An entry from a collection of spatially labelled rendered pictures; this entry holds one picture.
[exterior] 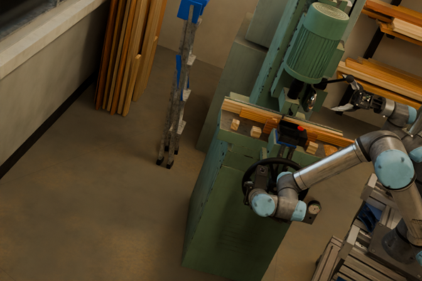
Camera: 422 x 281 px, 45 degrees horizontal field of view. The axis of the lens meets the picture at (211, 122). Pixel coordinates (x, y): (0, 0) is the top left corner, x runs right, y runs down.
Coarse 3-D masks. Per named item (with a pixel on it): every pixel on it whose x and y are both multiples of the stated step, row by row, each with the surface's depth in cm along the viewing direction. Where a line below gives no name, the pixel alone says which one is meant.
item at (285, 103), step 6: (282, 90) 245; (288, 90) 243; (282, 96) 241; (282, 102) 238; (288, 102) 233; (294, 102) 234; (282, 108) 235; (288, 108) 235; (294, 108) 235; (288, 114) 237; (294, 114) 237
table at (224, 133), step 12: (228, 120) 237; (240, 120) 240; (252, 120) 244; (228, 132) 230; (240, 132) 231; (240, 144) 233; (252, 144) 233; (264, 144) 232; (264, 156) 227; (312, 156) 234; (324, 156) 236; (288, 168) 227
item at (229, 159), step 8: (232, 96) 280; (240, 96) 283; (224, 144) 248; (224, 152) 241; (232, 152) 236; (224, 160) 238; (232, 160) 238; (240, 160) 238; (248, 160) 237; (256, 160) 237; (240, 168) 240
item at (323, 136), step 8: (240, 112) 244; (248, 112) 242; (256, 112) 243; (256, 120) 244; (264, 120) 244; (320, 136) 247; (328, 136) 246; (336, 136) 247; (336, 144) 249; (344, 144) 248
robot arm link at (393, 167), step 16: (384, 144) 171; (400, 144) 171; (384, 160) 166; (400, 160) 164; (384, 176) 167; (400, 176) 166; (400, 192) 173; (416, 192) 174; (400, 208) 178; (416, 208) 176; (416, 224) 179; (416, 240) 184; (416, 256) 186
